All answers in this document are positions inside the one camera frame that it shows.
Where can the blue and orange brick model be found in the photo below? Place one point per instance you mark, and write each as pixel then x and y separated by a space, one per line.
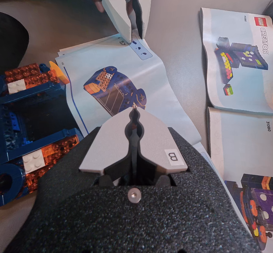
pixel 38 107

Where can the closed booklet, purple arcade picture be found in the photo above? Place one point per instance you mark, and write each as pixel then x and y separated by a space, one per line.
pixel 234 146

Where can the black round disc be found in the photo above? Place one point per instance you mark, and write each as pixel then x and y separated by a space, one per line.
pixel 12 39

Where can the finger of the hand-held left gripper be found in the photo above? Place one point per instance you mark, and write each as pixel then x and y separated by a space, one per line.
pixel 146 1
pixel 115 5

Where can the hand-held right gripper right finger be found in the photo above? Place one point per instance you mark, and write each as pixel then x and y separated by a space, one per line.
pixel 157 142

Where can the open instruction booklet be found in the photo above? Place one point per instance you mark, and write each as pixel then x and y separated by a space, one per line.
pixel 160 82

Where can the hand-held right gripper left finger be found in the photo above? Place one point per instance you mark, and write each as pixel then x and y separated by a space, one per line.
pixel 106 146

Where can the closed booklet, yellow blocks picture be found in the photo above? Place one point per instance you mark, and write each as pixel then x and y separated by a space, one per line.
pixel 245 82

